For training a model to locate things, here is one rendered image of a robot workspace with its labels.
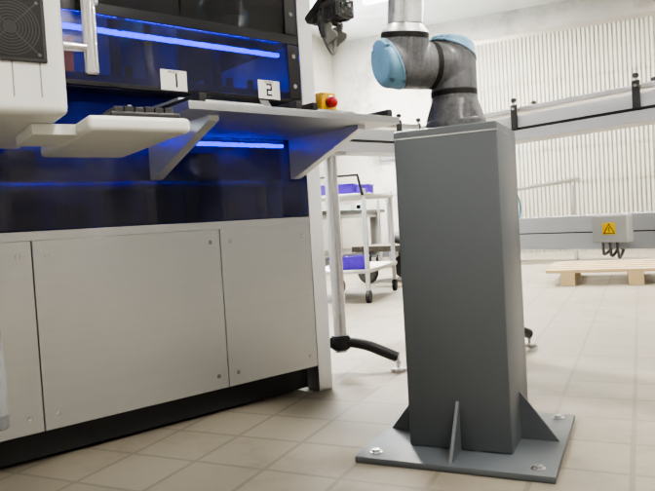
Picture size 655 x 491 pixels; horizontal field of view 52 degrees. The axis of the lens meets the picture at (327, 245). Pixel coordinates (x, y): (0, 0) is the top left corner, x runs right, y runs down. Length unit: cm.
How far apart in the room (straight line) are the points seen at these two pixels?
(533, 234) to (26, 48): 189
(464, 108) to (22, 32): 97
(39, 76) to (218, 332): 105
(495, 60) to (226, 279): 786
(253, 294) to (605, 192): 748
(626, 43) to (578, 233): 705
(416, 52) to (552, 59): 788
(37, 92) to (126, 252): 74
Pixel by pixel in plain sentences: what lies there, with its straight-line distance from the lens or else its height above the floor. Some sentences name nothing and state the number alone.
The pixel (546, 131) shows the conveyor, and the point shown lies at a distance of 256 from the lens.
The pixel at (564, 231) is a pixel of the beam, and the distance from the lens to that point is 255.
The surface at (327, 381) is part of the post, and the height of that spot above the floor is 3.
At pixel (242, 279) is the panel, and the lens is 211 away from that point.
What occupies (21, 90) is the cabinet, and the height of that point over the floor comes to 84.
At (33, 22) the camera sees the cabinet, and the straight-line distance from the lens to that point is 133.
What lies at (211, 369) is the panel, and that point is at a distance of 208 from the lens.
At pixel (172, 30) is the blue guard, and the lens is 209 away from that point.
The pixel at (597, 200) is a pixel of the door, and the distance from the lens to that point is 926.
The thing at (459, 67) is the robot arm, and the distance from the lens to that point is 170.
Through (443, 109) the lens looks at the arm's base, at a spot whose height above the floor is 84.
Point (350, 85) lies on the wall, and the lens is 1026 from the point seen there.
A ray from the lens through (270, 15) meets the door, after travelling 232.
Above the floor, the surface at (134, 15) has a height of 119.
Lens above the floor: 58
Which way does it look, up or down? 2 degrees down
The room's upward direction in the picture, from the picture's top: 3 degrees counter-clockwise
